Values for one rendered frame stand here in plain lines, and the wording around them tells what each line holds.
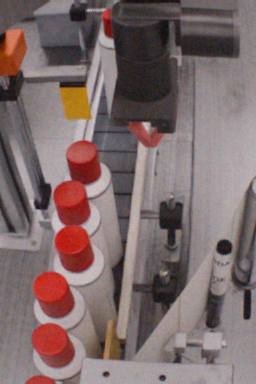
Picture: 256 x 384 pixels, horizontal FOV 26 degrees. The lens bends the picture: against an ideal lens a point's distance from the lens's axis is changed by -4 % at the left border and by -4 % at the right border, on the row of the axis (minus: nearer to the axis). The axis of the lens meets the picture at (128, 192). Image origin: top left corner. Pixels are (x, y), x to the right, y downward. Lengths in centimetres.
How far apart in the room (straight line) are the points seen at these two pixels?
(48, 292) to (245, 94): 55
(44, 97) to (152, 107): 47
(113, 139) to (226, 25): 39
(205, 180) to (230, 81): 22
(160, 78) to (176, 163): 34
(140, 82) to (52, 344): 27
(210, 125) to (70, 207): 39
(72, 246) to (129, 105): 16
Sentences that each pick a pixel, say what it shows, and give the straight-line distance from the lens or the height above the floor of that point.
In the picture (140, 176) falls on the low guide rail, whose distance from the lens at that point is 78.
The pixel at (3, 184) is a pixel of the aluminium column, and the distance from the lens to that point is 75.
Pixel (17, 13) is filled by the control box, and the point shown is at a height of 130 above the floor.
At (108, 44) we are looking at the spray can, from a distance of 78.
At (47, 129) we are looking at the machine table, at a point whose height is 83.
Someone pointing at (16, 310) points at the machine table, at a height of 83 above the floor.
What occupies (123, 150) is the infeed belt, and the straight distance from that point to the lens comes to 85.
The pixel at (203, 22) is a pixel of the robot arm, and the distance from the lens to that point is 53.
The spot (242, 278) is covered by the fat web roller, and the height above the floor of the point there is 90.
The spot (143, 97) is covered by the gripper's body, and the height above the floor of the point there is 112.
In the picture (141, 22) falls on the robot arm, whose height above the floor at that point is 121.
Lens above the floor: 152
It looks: 53 degrees down
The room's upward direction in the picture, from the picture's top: 7 degrees counter-clockwise
